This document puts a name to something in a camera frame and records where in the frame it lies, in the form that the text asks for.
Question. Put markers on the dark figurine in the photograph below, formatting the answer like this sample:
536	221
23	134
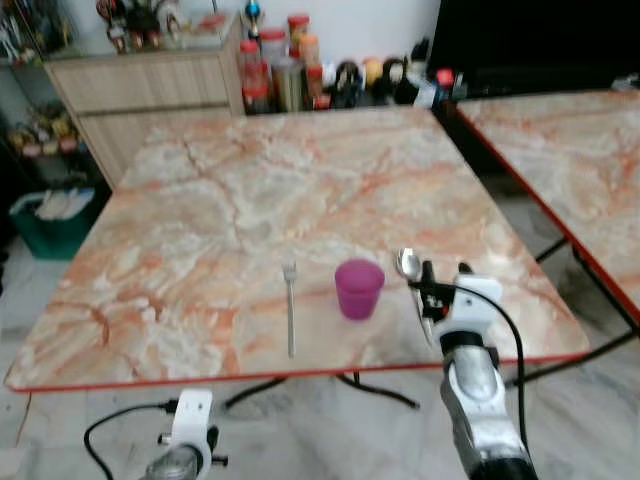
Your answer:
135	22

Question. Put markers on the orange sauce bottle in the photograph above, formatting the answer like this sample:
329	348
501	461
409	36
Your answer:
311	60

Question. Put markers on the red capped small bottle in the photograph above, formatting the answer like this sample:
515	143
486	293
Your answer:
443	84

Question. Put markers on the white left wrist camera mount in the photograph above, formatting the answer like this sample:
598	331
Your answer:
192	415

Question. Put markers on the marble top folding table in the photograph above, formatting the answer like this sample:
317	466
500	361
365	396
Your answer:
570	160
250	200

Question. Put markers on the steel tumbler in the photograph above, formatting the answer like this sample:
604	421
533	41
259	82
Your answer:
288	86

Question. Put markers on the green plastic basket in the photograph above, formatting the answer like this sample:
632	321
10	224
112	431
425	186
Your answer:
50	238

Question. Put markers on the orange lidded jar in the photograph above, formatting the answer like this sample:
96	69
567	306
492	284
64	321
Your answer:
298	30

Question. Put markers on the metal storage shelf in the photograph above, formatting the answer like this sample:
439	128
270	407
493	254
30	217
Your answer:
40	135

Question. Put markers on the light wooden cabinet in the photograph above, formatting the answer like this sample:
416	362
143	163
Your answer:
150	95

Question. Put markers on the purple plastic cup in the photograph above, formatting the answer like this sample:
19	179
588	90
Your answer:
359	290

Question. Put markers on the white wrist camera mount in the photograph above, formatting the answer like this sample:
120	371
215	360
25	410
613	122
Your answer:
474	308
192	415

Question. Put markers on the blue round ornament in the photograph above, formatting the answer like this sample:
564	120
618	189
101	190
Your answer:
252	12

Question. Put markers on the black television screen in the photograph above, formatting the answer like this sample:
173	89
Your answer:
530	40

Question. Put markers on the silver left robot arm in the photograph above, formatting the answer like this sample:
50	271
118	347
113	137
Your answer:
176	467

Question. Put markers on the silver metal fork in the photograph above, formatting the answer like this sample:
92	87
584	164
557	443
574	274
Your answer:
290	315

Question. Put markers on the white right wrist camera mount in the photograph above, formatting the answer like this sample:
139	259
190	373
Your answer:
474	308

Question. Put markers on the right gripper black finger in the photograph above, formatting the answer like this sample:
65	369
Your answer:
428	275
465	268

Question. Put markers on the clear jar with red lid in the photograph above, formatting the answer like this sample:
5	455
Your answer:
255	78

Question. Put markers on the white plastic bag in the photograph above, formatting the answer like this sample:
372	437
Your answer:
62	204

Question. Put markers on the silver metal spoon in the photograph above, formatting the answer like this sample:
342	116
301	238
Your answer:
408	264

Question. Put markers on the yellow round jar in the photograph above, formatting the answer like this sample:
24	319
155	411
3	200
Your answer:
372	70

